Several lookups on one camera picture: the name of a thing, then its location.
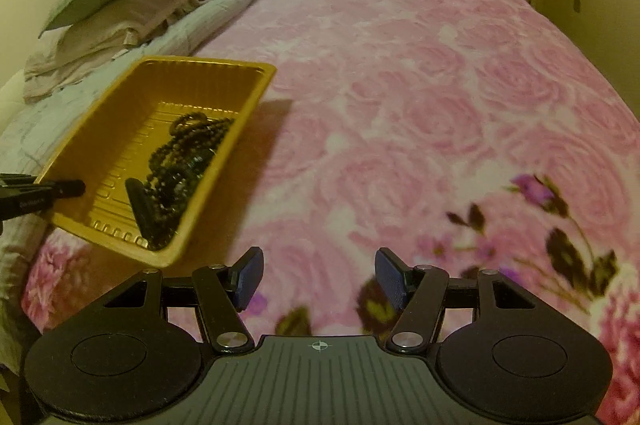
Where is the pink floral blanket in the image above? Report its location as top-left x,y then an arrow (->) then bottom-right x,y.
20,0 -> 640,425

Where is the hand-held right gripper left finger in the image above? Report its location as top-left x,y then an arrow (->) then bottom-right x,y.
102,246 -> 265,354

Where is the yellow plastic tray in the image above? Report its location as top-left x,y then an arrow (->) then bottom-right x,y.
35,55 -> 277,268

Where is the striped pale green quilt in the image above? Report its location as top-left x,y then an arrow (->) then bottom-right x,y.
0,0 -> 279,376

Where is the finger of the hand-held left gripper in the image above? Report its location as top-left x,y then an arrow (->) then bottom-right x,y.
0,173 -> 39,187
0,179 -> 86,202

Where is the beige pillow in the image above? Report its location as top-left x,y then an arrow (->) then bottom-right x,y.
22,0 -> 228,102

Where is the dark brown bead necklace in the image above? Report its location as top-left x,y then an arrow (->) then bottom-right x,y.
145,112 -> 237,251

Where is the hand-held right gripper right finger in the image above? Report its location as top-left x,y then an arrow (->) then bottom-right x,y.
375,247 -> 538,354

